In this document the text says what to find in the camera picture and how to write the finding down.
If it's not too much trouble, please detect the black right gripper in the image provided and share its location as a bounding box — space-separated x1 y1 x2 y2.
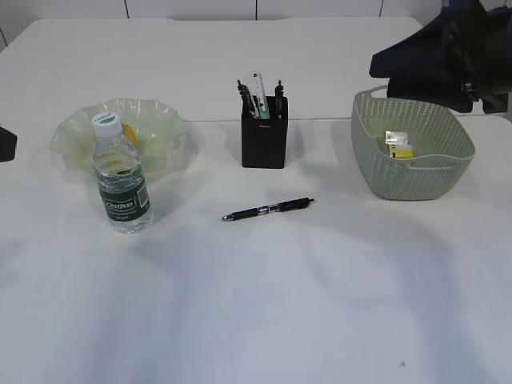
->
369 7 511 114

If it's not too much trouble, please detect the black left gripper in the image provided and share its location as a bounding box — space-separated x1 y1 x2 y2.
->
0 126 18 162

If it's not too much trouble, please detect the yellow packaging waste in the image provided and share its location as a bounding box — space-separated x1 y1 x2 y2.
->
385 131 414 159

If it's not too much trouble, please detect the clear water bottle green label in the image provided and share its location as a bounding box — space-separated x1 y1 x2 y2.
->
92 112 152 234

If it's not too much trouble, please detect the yellow pear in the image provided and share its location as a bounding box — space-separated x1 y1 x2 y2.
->
122 122 138 146

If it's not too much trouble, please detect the mint green utility knife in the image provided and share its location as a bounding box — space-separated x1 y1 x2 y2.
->
258 99 270 119

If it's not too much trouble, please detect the clear plastic ruler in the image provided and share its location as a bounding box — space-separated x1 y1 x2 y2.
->
242 72 267 111

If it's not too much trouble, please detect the black gel pen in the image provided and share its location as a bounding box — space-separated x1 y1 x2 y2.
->
222 197 315 222

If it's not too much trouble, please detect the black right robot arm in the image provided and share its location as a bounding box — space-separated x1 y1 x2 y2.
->
369 1 511 114

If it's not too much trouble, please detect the green woven plastic basket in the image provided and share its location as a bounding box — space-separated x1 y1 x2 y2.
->
351 86 475 201

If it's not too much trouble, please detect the translucent green ruffled plate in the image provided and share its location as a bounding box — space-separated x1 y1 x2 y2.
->
50 98 200 181

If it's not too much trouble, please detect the black square pen holder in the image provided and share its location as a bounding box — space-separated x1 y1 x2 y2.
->
241 96 288 169

